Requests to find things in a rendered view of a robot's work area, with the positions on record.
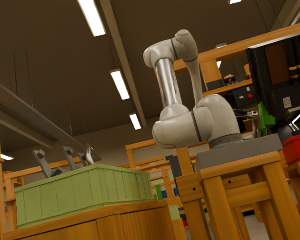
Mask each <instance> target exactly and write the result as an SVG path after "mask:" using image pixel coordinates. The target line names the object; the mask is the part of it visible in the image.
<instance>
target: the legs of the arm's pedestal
mask: <svg viewBox="0 0 300 240"><path fill-rule="evenodd" d="M259 169H260V170H256V171H252V172H250V173H248V176H249V179H250V182H251V185H247V186H243V187H239V188H235V189H231V190H226V191H225V190H224V187H223V183H222V180H221V177H220V176H215V177H211V178H207V179H204V180H203V184H201V185H200V186H201V190H202V194H203V197H204V200H205V204H206V208H207V211H208V215H209V219H210V222H211V226H212V230H213V233H214V237H215V240H240V239H239V237H238V233H237V230H236V227H235V223H234V220H233V216H232V213H231V210H230V209H231V208H235V207H239V206H243V205H248V204H252V203H256V202H257V204H258V207H259V209H260V213H261V216H262V219H263V222H264V225H265V228H266V231H267V234H268V237H269V240H300V215H299V213H298V210H297V207H296V205H295V202H294V199H293V196H292V194H291V191H290V188H289V186H288V183H287V180H286V177H285V175H284V172H283V169H282V166H281V164H280V161H276V162H272V163H268V164H264V165H262V166H260V167H259Z"/></svg>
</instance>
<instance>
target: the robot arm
mask: <svg viewBox="0 0 300 240"><path fill-rule="evenodd" d="M143 57H144V61H145V64H146V65H147V66H148V67H150V68H154V69H155V70H156V72H157V77H158V82H159V86H160V93H161V98H162V103H163V108H164V109H163V110H162V111H161V113H160V118H159V121H157V122H155V124H154V125H153V128H152V135H153V137H154V140H155V142H156V144H157V146H158V147H161V148H162V149H179V148H184V147H187V146H190V145H194V144H196V143H199V142H202V141H207V142H208V145H209V149H210V150H211V149H215V148H219V147H223V146H227V145H231V144H235V143H239V142H243V141H247V140H252V139H253V138H252V139H245V138H242V136H241V134H240V129H239V126H238V122H237V120H247V119H254V120H257V119H258V116H252V113H251V112H247V111H246V110H238V109H234V108H232V107H231V106H230V104H229V103H228V102H227V101H226V100H225V99H224V98H223V97H222V96H220V95H218V94H212V95H208V96H205V97H204V98H203V94H202V86H201V78H200V69H199V57H198V49H197V46H196V43H195V40H194V38H193V37H192V35H191V34H190V33H189V32H188V31H187V30H180V31H178V32H177V33H176V34H175V37H174V38H172V39H169V40H164V41H161V42H158V43H156V44H153V45H151V46H150V47H148V48H147V49H146V50H145V51H144V53H143ZM178 59H183V61H184V63H185V65H186V67H187V68H188V70H189V73H190V76H191V81H192V87H193V93H194V99H195V106H194V109H193V111H190V112H189V110H188V108H187V107H185V106H183V105H182V101H181V97H180V92H179V88H178V85H177V80H176V76H175V72H174V68H173V64H174V61H175V60H178Z"/></svg>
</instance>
